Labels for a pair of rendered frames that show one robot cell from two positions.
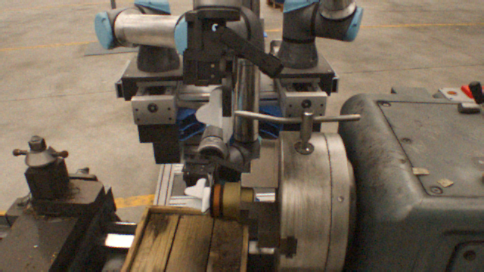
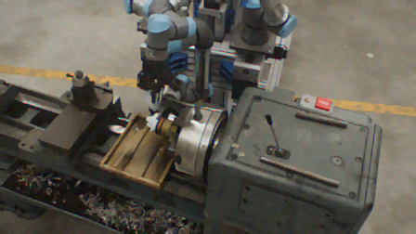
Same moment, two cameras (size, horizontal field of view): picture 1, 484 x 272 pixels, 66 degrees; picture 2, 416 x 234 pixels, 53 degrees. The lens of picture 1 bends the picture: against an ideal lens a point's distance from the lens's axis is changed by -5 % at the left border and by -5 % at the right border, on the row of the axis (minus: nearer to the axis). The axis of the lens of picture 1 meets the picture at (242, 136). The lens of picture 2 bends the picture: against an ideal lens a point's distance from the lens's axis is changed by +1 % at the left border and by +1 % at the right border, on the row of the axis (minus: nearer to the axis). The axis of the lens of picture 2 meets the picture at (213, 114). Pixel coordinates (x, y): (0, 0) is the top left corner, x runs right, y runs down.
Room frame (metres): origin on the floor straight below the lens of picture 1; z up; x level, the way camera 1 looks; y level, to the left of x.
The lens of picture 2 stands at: (-0.44, -0.46, 2.46)
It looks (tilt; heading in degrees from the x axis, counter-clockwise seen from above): 47 degrees down; 14
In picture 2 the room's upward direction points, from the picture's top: 4 degrees clockwise
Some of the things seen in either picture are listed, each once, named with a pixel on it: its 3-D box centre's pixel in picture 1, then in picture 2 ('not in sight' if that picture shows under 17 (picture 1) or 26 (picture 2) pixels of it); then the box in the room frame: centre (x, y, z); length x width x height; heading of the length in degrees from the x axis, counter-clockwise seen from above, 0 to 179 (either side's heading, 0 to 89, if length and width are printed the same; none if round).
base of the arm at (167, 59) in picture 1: (156, 51); not in sight; (1.32, 0.30, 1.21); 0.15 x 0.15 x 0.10
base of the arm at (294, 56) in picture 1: (298, 48); (255, 29); (1.34, -0.20, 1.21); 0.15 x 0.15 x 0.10
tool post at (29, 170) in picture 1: (48, 176); (83, 90); (0.77, 0.49, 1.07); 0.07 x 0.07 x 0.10; 87
